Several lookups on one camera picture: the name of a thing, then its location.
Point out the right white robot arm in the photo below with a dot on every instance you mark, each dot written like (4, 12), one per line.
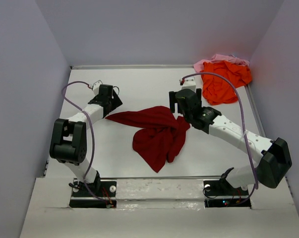
(270, 159)

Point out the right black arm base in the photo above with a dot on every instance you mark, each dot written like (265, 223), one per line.
(220, 194)

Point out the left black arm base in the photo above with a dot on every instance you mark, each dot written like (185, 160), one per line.
(100, 194)

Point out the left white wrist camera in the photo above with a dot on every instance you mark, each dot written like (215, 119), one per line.
(95, 87)

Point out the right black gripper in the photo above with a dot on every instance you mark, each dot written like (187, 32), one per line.
(173, 100)

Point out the orange t shirt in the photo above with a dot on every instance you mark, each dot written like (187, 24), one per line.
(217, 91)

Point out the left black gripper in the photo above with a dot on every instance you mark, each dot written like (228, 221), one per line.
(116, 102)

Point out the aluminium table edge rail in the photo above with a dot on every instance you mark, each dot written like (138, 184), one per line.
(136, 66)

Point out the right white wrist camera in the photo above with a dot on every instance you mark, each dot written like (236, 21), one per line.
(188, 83)

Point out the dark red t shirt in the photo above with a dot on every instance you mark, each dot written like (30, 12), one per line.
(161, 136)

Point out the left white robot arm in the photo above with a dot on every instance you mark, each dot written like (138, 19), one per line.
(69, 138)

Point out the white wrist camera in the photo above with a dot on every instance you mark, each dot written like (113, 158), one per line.
(95, 87)
(188, 83)

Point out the pink t shirt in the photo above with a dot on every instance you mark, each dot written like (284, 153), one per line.
(221, 58)

